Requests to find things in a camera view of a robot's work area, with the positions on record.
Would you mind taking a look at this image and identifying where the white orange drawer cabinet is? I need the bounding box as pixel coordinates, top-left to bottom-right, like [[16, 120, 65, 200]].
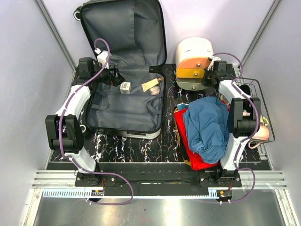
[[175, 37, 214, 91]]

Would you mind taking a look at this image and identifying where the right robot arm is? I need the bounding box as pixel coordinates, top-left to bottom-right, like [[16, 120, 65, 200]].
[[202, 57, 261, 187]]

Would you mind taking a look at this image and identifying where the round cosmetic jar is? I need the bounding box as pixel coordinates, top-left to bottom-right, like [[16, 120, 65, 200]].
[[149, 86, 160, 96]]

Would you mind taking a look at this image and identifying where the blue cloth garment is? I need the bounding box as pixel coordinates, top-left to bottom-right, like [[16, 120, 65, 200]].
[[183, 97, 230, 164]]

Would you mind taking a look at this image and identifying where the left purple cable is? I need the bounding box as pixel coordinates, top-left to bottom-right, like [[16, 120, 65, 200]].
[[58, 39, 135, 206]]

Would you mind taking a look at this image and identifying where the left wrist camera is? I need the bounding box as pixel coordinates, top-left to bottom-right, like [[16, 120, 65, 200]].
[[95, 48, 111, 69]]

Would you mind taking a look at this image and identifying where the red cloth garment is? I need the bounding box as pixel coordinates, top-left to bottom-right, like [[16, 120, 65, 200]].
[[174, 97, 230, 170]]

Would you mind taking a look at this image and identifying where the teal cream cartoon towel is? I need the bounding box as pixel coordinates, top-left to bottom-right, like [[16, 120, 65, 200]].
[[177, 103, 189, 111]]

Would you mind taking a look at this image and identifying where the pink patterned mug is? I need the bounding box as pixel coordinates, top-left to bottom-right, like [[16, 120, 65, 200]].
[[243, 110, 251, 116]]

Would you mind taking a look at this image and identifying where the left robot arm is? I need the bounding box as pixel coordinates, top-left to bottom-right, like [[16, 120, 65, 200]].
[[45, 57, 125, 186]]

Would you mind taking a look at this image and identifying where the black wire dish rack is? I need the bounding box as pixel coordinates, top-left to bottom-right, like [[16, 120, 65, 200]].
[[216, 77, 276, 142]]

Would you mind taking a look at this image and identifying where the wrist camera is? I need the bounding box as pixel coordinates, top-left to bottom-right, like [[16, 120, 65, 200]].
[[207, 56, 221, 71], [95, 48, 111, 69]]

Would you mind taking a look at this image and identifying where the beige cosmetic bottle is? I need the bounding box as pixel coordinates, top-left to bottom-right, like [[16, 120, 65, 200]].
[[142, 76, 164, 92]]

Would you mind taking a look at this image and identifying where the yellow green mug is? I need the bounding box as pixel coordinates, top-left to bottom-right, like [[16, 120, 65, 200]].
[[260, 115, 269, 127]]

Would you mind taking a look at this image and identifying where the small white barcode box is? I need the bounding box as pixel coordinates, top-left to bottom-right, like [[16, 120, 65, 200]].
[[119, 82, 131, 94]]

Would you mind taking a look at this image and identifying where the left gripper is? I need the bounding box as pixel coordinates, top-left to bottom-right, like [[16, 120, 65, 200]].
[[91, 61, 125, 87]]

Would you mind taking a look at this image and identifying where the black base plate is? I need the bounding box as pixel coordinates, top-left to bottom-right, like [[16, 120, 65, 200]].
[[47, 161, 243, 197]]

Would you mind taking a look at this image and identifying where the white black space suitcase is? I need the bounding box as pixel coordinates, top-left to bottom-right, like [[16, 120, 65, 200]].
[[73, 0, 167, 139]]

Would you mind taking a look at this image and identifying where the plain pink mug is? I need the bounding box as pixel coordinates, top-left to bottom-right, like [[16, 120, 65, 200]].
[[248, 125, 269, 149]]

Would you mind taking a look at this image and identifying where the black marble mat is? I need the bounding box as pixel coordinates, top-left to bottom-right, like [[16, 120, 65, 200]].
[[50, 63, 261, 163]]

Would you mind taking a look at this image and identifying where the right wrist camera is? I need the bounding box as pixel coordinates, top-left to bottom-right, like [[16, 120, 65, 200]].
[[207, 56, 221, 71]]

